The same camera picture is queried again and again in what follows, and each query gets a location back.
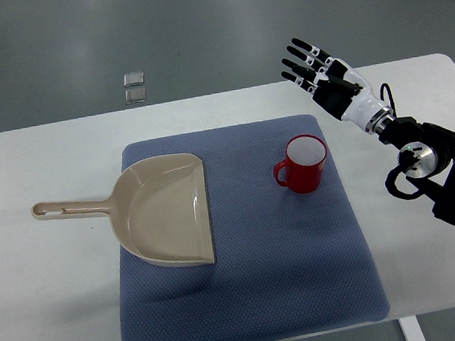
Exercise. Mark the lower metal floor plate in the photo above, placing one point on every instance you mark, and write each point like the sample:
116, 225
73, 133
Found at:
135, 95

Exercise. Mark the blue-grey fabric mat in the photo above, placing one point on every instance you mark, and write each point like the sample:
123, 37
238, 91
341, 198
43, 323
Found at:
287, 264

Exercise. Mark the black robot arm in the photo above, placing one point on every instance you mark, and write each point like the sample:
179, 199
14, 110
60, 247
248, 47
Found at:
426, 160

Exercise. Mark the beige plastic dustpan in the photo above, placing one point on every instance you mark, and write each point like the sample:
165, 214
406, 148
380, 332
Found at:
158, 209

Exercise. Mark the metal floor plate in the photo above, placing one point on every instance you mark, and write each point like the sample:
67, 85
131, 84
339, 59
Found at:
135, 95
133, 79

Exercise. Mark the upper metal floor plate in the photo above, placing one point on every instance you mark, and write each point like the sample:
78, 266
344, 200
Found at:
133, 79

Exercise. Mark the red mug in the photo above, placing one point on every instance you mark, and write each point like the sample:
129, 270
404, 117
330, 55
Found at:
302, 168

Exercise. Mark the white table leg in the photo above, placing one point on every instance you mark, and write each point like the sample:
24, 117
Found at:
411, 329

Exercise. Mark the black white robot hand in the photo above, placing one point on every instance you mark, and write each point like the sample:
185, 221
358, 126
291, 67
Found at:
336, 87

